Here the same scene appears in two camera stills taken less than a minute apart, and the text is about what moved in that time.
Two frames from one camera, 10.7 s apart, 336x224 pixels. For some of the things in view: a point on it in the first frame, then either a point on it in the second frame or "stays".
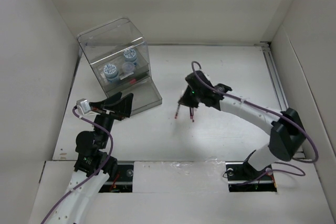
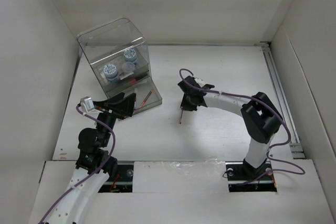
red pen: [176, 114] → [135, 97]
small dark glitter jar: [128, 67] stays
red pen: [193, 119] → [146, 98]
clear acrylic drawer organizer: [119, 56] stays
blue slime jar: [130, 55] stays
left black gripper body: [108, 117] stays
